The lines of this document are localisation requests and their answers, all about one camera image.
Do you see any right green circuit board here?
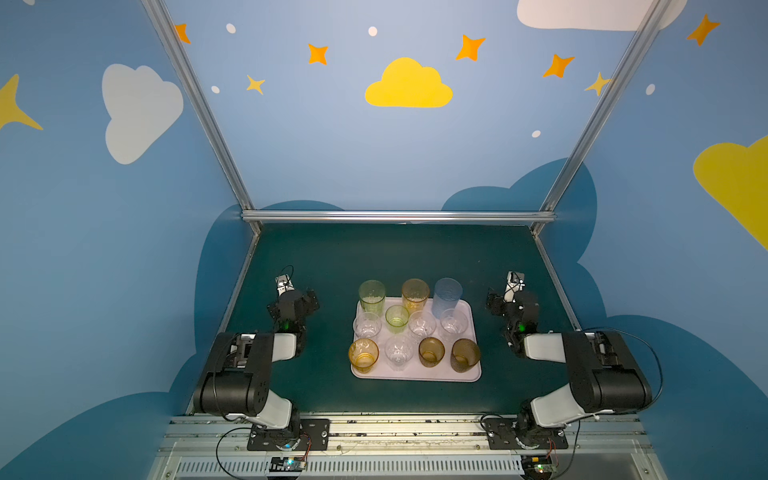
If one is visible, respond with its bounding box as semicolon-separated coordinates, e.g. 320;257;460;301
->
521;456;556;480

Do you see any short green glass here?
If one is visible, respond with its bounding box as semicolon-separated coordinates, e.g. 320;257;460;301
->
385;305;410;334

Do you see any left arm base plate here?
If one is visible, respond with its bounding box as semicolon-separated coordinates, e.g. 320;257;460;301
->
246;419;330;452

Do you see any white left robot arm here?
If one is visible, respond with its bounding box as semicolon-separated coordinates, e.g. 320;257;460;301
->
193;289;319;436

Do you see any frosted blue tall tumbler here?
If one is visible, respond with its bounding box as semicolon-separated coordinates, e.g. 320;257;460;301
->
431;277;463;319

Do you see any tall amber tumbler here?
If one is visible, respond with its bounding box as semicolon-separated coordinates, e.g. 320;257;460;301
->
401;278;430;314

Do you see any aluminium back frame rail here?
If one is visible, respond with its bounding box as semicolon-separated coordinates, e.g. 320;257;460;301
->
241;209;556;223

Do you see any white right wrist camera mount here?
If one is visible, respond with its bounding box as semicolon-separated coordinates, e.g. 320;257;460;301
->
503;271;525;303

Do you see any tall green tumbler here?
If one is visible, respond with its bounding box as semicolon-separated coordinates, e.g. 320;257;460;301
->
358;279;386;317

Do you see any aluminium left frame post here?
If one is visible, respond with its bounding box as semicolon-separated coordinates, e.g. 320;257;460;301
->
141;0;253;214

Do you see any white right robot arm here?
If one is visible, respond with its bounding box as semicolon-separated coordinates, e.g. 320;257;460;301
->
486;290;657;436

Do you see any left green circuit board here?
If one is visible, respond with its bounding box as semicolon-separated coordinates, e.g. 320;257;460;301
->
269;457;307;474

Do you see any aluminium frame post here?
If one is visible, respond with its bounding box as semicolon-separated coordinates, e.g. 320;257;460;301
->
531;0;673;239
141;0;253;214

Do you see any aluminium right frame post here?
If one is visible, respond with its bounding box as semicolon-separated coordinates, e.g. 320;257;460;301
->
531;0;673;239

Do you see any short yellow amber glass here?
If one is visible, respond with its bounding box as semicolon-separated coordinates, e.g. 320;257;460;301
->
348;338;379;374

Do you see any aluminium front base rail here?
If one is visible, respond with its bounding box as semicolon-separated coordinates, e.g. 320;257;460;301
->
148;413;666;479

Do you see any green circuit board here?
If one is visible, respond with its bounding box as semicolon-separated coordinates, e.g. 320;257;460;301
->
269;457;307;474
521;456;556;480

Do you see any dark brown textured tall cup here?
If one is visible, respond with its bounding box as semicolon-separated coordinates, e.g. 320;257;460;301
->
450;338;481;373

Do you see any clear faceted glass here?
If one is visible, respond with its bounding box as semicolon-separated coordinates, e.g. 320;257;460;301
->
384;336;415;371
353;312;382;339
408;310;437;339
439;308;469;337

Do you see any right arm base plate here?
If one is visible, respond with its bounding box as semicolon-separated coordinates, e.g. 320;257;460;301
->
479;416;569;450

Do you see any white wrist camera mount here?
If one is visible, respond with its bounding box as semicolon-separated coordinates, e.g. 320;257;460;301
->
275;274;294;296
503;271;525;303

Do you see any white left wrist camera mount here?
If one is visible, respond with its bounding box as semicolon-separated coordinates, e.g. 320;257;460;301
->
275;274;294;296

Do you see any short brown textured cup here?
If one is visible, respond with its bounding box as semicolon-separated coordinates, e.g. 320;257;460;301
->
418;337;445;368

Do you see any pink plastic tray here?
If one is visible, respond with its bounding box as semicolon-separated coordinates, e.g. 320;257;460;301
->
350;297;482;383

